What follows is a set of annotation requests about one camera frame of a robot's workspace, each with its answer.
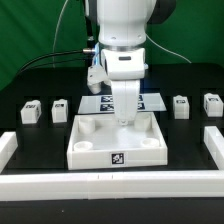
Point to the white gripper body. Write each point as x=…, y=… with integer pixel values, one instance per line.
x=116, y=66

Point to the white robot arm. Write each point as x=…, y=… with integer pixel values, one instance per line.
x=122, y=33

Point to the white U-shaped fence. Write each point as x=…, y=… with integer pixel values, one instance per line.
x=112, y=185

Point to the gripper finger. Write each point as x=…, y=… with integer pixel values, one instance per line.
x=125, y=96

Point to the white tag sheet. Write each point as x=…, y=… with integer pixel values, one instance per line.
x=104, y=103

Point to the white square tabletop tray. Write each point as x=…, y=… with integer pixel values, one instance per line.
x=99, y=141

